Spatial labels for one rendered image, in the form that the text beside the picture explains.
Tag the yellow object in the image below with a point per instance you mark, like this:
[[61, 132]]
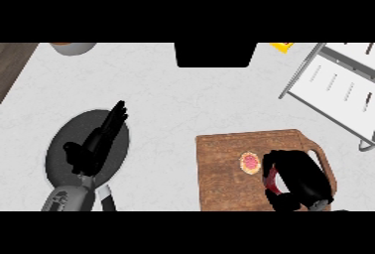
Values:
[[283, 46]]

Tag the brown wooden panel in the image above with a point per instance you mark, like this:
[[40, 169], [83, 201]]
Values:
[[12, 66]]

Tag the dark grey round pan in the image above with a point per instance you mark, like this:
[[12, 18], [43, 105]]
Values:
[[64, 132]]

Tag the grey round bowl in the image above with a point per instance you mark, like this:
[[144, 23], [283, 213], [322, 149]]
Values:
[[73, 49]]

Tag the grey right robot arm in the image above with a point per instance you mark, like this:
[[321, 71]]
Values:
[[321, 205]]

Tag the black appliance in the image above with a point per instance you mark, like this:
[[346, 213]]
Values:
[[215, 54]]

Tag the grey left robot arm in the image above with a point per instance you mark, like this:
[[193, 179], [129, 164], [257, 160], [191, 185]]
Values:
[[69, 198]]

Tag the brown wooden cutting board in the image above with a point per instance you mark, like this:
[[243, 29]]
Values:
[[222, 185]]

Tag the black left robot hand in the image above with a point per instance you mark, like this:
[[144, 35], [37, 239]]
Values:
[[94, 149]]

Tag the red and white can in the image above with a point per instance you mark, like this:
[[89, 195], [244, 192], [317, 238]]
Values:
[[250, 162]]

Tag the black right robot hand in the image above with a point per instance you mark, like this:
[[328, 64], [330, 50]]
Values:
[[305, 178]]

